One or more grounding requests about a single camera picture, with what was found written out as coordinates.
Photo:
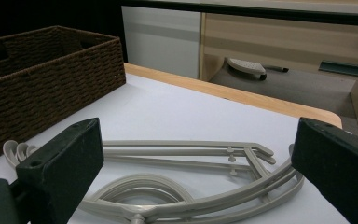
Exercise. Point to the light wooden cabinet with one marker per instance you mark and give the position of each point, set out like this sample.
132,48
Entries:
276,40

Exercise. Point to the brown woven basket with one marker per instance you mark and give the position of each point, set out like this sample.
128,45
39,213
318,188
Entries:
59,84

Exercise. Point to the white table cover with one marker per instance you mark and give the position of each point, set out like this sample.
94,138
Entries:
183,118

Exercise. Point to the white cabinet panel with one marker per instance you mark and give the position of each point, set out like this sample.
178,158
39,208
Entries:
161,40

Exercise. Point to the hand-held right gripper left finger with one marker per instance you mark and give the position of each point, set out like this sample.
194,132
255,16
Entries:
65,161

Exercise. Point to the green flat bar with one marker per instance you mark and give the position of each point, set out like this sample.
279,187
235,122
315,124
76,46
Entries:
341,68

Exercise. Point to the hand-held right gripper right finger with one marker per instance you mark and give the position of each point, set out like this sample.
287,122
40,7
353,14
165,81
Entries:
338,168

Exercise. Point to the desk top with black edge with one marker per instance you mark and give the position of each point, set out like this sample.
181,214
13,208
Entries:
261,11

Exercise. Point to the grey chair base leg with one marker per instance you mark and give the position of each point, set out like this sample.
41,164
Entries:
245,67

